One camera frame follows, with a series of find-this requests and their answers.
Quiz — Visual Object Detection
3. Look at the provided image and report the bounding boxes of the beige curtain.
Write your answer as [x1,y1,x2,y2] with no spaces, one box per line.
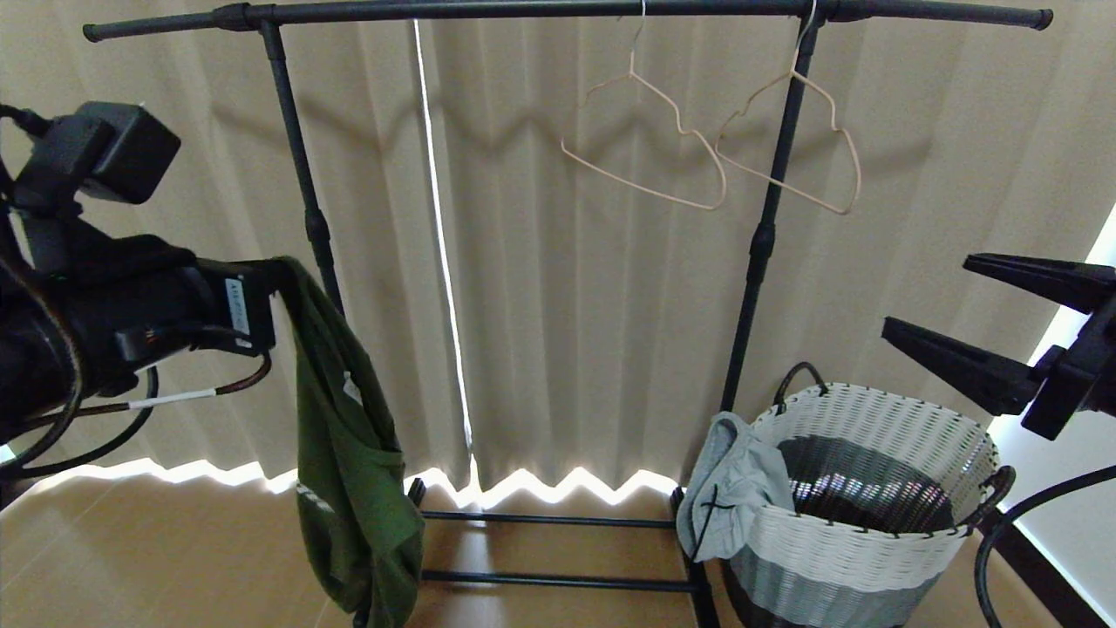
[0,0,1116,512]

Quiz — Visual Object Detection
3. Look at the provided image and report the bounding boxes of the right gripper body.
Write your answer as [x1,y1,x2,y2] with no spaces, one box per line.
[1020,295,1116,442]

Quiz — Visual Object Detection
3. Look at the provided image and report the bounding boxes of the black cable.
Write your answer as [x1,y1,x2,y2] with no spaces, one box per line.
[0,365,161,483]
[973,464,1116,628]

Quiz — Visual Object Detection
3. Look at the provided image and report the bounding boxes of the pink clothes hanger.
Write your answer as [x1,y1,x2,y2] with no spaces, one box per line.
[560,0,729,212]
[714,0,863,216]

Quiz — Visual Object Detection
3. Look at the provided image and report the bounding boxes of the black clothes rack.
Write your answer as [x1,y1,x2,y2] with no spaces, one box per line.
[83,0,1054,628]

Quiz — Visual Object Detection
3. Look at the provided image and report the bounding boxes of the green shirt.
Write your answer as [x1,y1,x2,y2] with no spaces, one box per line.
[265,255,427,628]

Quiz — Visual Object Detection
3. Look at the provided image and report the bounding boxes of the white laundry basket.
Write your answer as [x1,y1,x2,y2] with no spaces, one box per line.
[722,362,1018,628]

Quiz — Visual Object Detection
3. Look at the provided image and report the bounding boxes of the pale grey shorts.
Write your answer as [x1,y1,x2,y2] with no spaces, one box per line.
[677,412,797,563]

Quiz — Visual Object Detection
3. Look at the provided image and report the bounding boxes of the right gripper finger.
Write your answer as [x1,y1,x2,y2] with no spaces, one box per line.
[881,316,1044,417]
[962,252,1116,316]

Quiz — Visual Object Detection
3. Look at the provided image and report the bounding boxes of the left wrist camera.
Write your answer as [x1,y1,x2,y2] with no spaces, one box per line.
[12,101,183,273]

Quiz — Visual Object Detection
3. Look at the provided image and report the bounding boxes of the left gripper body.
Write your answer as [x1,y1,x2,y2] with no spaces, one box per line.
[52,234,279,395]

